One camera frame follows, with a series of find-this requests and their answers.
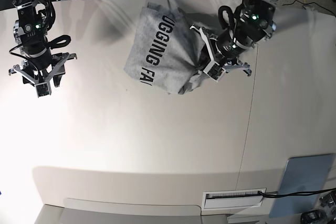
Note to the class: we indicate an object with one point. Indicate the white cable slot cover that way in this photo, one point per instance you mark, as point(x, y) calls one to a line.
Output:
point(235, 199)

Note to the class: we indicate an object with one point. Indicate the grey T-shirt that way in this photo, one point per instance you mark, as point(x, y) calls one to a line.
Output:
point(166, 52)

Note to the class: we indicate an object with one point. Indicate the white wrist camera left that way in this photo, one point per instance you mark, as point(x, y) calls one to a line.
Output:
point(214, 71)

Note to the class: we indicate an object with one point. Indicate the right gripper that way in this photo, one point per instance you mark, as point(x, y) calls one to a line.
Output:
point(33, 72)

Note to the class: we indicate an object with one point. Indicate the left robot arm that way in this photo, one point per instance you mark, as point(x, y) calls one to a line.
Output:
point(243, 27)

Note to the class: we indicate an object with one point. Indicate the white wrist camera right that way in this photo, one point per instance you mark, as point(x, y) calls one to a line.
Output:
point(43, 89)

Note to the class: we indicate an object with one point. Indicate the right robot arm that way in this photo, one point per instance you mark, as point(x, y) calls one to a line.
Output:
point(35, 19)

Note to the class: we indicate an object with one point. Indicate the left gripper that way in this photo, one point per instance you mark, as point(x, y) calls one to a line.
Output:
point(226, 47)

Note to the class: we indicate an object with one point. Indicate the blue board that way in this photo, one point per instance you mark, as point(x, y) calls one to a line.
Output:
point(303, 173)

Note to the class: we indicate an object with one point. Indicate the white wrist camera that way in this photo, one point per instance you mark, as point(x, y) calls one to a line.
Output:
point(43, 89)
point(214, 71)

